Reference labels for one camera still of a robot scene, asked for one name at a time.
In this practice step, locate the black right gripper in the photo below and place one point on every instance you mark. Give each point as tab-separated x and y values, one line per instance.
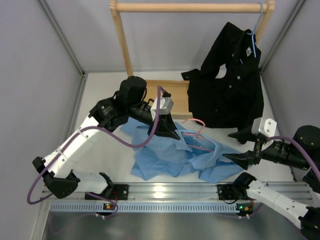
244	158

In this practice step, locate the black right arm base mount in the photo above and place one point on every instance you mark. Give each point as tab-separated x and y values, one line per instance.
230	193

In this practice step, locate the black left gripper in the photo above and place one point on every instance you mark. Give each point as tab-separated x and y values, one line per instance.
165	127

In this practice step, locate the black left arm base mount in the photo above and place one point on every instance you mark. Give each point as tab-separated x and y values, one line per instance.
118	192

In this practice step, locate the black shirt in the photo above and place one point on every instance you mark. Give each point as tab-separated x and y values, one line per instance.
226	91

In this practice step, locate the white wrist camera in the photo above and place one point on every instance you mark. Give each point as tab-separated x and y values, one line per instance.
165	107
264	128

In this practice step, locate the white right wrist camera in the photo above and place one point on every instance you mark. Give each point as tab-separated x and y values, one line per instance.
264	128

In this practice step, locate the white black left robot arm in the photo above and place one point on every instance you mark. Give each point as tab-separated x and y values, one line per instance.
57	169

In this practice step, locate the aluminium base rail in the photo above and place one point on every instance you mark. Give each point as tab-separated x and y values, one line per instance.
140	191

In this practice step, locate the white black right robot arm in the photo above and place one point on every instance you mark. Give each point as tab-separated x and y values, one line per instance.
306	218

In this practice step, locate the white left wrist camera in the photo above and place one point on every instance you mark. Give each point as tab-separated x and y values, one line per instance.
165	107

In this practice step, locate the light blue shirt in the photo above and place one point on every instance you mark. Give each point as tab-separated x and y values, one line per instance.
171	157

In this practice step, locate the pink wire hanger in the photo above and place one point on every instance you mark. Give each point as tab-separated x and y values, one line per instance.
196	135

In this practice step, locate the blue wire hanger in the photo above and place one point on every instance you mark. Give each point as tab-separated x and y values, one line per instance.
256	32

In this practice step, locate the slotted grey cable duct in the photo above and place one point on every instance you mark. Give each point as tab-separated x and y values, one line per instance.
147	207

